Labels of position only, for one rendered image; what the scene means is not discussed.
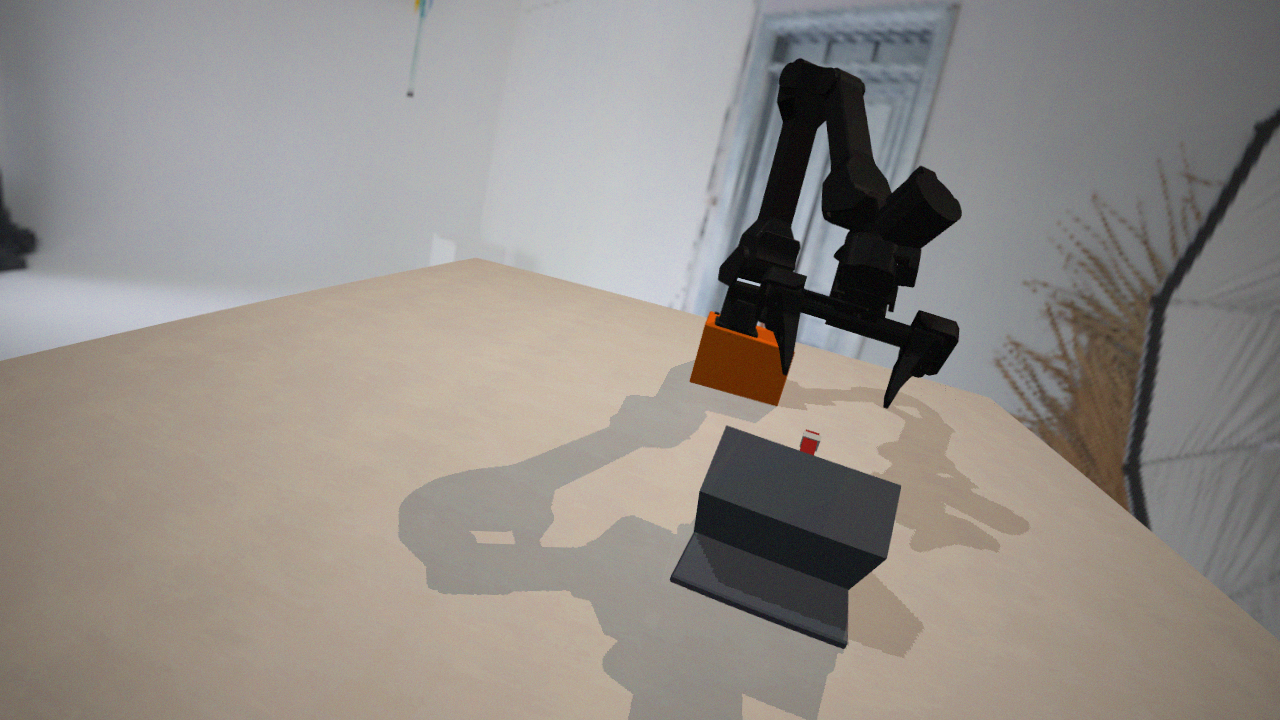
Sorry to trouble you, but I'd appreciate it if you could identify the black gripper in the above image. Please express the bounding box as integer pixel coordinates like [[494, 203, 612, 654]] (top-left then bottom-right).
[[755, 259, 959, 409]]

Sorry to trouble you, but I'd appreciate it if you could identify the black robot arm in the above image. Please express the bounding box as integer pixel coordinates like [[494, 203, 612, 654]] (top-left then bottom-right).
[[716, 58, 963, 338]]

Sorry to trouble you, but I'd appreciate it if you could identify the dark red peg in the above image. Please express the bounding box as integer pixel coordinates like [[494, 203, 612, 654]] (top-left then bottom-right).
[[799, 430, 822, 455]]

